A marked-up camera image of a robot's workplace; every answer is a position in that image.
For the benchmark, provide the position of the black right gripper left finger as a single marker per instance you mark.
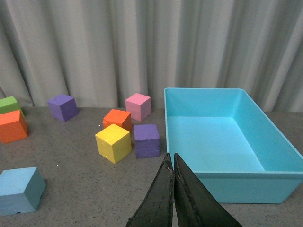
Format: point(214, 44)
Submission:
point(156, 210)

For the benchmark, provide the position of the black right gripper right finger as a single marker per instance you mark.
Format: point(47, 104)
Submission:
point(195, 206)

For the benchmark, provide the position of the light blue foam block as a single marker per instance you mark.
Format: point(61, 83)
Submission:
point(20, 190)

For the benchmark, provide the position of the light blue plastic bin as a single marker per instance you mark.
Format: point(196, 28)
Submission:
point(231, 145)

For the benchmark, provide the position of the purple foam block near bin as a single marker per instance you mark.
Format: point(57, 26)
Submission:
point(147, 140)

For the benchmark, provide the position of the yellow foam block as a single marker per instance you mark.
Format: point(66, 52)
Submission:
point(114, 143)

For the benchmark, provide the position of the orange foam block centre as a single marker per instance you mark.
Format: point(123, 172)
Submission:
point(118, 117)

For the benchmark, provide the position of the orange foam block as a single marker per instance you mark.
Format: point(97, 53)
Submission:
point(13, 127)
point(118, 117)

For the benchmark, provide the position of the pink foam block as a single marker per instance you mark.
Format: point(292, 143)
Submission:
point(139, 106)

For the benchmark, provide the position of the purple foam block rear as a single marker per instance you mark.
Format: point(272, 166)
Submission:
point(63, 107)

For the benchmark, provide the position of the orange foam block left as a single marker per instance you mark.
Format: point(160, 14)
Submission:
point(13, 127)

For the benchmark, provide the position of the grey curtain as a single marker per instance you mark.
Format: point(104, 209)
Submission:
point(103, 51)

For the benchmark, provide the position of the green foam block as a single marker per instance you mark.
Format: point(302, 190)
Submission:
point(9, 104)

